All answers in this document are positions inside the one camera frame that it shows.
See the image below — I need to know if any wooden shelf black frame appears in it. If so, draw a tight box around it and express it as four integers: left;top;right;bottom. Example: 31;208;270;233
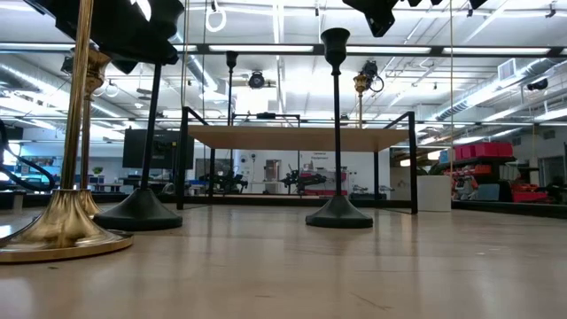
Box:
175;105;420;216

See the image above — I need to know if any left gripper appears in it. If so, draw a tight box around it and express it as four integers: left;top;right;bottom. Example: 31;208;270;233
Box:
24;0;185;74

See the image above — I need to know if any black monitor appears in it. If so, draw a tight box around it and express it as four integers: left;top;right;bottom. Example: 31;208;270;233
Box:
122;128;195;170

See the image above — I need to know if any red storage bin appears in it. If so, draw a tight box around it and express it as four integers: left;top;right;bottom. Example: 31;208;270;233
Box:
511;190;550;204

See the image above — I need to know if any black overhead frame bar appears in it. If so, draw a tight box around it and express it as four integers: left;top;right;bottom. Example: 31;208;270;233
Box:
0;42;567;58

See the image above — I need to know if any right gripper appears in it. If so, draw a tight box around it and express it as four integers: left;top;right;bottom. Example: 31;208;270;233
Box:
343;0;400;39

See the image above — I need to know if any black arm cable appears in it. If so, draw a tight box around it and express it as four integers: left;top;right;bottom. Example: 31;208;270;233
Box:
0;118;57;194

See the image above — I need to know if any white cabinet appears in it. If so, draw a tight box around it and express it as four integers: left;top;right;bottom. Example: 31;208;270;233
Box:
416;175;453;213

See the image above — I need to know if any red storage bins row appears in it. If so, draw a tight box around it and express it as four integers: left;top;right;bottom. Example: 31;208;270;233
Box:
454;141;515;161

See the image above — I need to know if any black candle stick holder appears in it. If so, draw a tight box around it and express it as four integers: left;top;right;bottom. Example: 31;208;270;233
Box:
304;27;375;230
92;61;183;232
224;50;239;128

